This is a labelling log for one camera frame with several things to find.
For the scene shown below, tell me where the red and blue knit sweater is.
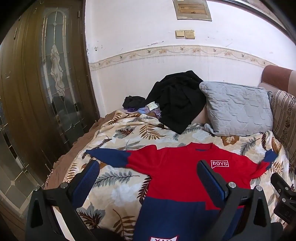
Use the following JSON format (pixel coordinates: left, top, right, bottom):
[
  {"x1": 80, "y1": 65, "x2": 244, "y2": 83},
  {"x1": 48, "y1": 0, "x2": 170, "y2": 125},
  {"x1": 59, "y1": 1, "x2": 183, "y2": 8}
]
[{"x1": 88, "y1": 143, "x2": 277, "y2": 240}]

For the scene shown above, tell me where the brown ruffled bed sheet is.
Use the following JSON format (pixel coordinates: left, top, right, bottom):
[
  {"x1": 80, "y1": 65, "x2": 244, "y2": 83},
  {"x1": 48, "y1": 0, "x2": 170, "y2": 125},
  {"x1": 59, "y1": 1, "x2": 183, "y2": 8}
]
[{"x1": 45, "y1": 118, "x2": 106, "y2": 189}]

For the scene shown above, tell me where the leaf pattern fleece blanket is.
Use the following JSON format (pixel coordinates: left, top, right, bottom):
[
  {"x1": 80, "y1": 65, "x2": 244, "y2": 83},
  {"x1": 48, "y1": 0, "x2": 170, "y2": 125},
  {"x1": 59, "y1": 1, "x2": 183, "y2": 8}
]
[{"x1": 62, "y1": 111, "x2": 295, "y2": 240}]

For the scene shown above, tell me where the striped beige bolster cushion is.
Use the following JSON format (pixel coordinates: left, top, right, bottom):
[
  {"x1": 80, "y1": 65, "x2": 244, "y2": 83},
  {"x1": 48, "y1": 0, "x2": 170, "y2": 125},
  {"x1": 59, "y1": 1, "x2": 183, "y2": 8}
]
[{"x1": 271, "y1": 90, "x2": 295, "y2": 163}]

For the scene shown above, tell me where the grey quilted pillow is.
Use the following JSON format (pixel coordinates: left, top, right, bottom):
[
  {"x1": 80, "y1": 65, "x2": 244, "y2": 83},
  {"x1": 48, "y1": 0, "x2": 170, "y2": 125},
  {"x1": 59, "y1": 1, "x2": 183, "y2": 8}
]
[{"x1": 199, "y1": 81, "x2": 273, "y2": 137}]

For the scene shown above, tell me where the wooden stained glass door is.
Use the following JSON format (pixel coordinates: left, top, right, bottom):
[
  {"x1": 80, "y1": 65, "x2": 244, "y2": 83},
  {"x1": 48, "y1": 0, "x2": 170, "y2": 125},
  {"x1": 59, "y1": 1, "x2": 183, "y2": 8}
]
[{"x1": 1, "y1": 1, "x2": 99, "y2": 240}]

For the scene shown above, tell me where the brown padded headboard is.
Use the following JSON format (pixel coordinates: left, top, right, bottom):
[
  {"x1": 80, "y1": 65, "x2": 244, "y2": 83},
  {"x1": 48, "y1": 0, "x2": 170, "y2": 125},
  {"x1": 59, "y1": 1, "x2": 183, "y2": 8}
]
[{"x1": 259, "y1": 65, "x2": 296, "y2": 96}]

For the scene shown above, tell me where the purple patterned cloth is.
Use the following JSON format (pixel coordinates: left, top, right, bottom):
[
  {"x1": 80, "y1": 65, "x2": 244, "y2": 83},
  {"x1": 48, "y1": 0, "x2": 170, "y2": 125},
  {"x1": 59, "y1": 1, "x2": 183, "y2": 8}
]
[{"x1": 125, "y1": 106, "x2": 161, "y2": 119}]

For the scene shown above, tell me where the black garment pile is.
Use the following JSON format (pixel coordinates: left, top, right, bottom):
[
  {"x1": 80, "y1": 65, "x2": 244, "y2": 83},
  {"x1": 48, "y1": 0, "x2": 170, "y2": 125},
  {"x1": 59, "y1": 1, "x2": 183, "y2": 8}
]
[{"x1": 145, "y1": 70, "x2": 206, "y2": 134}]

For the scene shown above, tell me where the white paper tag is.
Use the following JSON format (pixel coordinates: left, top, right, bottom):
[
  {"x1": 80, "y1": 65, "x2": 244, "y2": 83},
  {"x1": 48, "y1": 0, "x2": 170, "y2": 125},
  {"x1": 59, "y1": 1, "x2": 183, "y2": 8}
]
[{"x1": 147, "y1": 101, "x2": 159, "y2": 111}]

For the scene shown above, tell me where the small black cloth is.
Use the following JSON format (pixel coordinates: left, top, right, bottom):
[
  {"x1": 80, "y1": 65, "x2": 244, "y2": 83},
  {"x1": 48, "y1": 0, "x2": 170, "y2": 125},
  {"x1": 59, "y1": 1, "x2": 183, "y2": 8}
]
[{"x1": 122, "y1": 95, "x2": 145, "y2": 112}]

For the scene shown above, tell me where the left gold wall switch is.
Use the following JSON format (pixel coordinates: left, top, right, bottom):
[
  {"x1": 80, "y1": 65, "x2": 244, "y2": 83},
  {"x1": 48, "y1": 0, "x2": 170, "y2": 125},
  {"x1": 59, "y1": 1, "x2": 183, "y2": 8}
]
[{"x1": 175, "y1": 30, "x2": 185, "y2": 39}]

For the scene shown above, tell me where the framed wall panel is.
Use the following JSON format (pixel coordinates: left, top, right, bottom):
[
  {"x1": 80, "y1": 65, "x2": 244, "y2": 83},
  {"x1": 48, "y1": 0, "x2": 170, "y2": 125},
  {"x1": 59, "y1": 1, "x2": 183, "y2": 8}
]
[{"x1": 173, "y1": 0, "x2": 212, "y2": 21}]

